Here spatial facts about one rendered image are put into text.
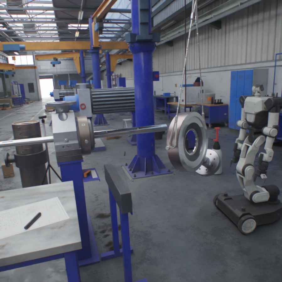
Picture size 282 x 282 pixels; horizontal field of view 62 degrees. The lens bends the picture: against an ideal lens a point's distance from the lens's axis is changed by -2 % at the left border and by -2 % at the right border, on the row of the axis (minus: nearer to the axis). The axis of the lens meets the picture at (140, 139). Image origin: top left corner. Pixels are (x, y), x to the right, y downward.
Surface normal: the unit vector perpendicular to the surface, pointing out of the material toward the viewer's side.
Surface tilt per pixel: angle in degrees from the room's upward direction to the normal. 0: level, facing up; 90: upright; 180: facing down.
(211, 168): 49
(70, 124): 45
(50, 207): 0
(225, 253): 0
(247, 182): 115
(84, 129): 61
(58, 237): 0
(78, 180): 90
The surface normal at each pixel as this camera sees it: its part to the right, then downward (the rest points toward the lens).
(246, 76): -0.96, 0.11
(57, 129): 0.19, -0.54
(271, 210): -0.04, -0.97
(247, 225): 0.19, 0.22
